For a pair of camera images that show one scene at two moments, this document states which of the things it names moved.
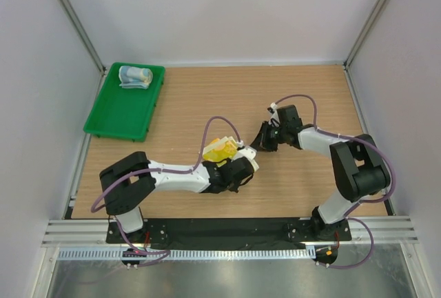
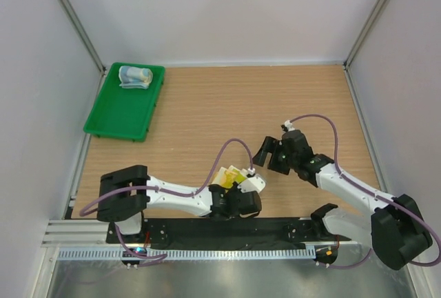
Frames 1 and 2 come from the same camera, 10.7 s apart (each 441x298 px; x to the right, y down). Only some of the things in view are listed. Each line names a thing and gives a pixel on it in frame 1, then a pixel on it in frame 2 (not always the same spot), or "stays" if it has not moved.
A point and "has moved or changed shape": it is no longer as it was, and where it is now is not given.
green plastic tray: [122, 112] stays
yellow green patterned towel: [220, 150] has moved or changed shape
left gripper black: [235, 187] to [233, 188]
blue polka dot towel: [135, 77] stays
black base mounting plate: [216, 234] stays
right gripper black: [262, 141] to [272, 145]
